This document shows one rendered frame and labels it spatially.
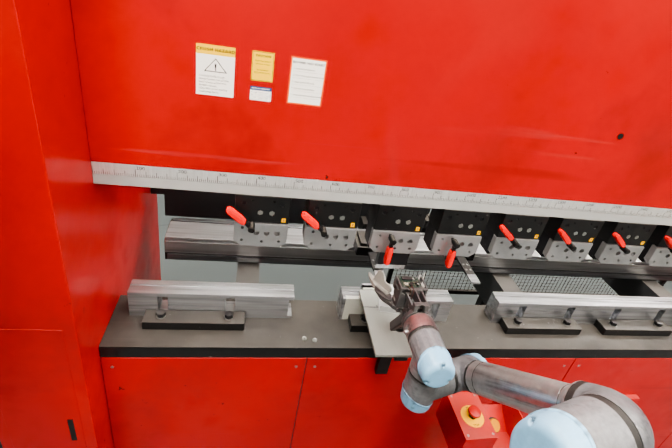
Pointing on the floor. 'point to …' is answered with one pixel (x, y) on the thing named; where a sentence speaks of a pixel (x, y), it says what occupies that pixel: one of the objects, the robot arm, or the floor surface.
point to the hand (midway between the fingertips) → (393, 275)
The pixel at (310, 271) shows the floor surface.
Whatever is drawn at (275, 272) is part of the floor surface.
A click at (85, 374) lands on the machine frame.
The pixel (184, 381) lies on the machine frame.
